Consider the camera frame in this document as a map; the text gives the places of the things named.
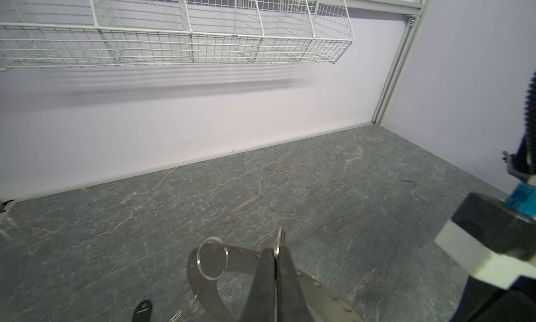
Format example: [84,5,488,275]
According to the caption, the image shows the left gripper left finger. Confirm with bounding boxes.
[240,248,276,322]

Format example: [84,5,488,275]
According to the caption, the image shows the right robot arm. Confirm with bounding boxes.
[451,82,535,321]

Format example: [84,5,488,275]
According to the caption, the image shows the metal ring disc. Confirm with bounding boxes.
[186,245,363,321]

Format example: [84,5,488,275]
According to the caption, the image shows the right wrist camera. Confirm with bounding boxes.
[435,183,535,290]

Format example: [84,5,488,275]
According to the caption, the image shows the aluminium frame profiles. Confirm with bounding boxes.
[183,0,436,125]

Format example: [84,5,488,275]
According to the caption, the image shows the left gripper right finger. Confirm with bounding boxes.
[276,246,314,322]

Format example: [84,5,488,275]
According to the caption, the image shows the key with black tag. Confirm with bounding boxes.
[131,300,183,322]

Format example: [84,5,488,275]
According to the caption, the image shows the long white wire basket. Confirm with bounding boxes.
[1,0,354,70]

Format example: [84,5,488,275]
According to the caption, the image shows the small steel split keyring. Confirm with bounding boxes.
[196,236,230,281]

